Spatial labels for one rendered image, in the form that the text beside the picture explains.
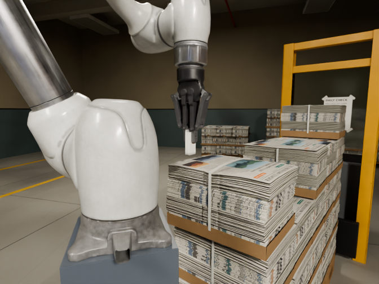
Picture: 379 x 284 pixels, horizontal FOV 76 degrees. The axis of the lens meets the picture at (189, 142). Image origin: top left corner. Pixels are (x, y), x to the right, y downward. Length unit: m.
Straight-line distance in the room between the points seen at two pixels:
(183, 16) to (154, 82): 7.96
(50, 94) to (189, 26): 0.36
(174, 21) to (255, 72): 7.21
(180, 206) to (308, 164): 0.67
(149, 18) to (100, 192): 0.49
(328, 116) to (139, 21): 1.41
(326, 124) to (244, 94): 6.07
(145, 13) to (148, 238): 0.57
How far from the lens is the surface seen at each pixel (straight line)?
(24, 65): 0.62
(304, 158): 1.28
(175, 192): 0.89
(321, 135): 1.85
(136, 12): 0.76
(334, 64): 2.42
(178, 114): 0.69
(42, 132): 0.62
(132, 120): 0.45
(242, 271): 0.88
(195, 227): 0.87
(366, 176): 2.40
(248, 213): 0.74
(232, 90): 7.84
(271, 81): 7.80
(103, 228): 0.49
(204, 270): 0.97
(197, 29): 0.66
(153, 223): 0.51
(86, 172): 0.47
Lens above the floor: 1.25
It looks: 7 degrees down
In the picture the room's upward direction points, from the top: straight up
